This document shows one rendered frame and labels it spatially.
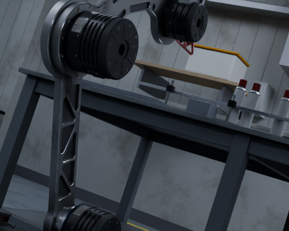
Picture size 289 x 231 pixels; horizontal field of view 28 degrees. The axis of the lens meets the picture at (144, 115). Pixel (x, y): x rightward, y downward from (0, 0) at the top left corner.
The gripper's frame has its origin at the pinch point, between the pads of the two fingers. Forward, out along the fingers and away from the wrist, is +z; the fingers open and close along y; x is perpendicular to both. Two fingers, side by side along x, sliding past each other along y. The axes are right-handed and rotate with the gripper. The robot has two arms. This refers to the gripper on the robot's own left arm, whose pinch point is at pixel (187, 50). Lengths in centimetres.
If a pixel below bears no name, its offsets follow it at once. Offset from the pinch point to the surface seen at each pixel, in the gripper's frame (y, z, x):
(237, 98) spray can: -5.7, 34.8, -14.2
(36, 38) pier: 295, -254, 231
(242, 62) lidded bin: 263, -95, 11
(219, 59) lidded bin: 243, -98, 26
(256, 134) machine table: -49, 66, -22
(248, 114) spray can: -4.3, 43.0, -15.6
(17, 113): -44, 13, 71
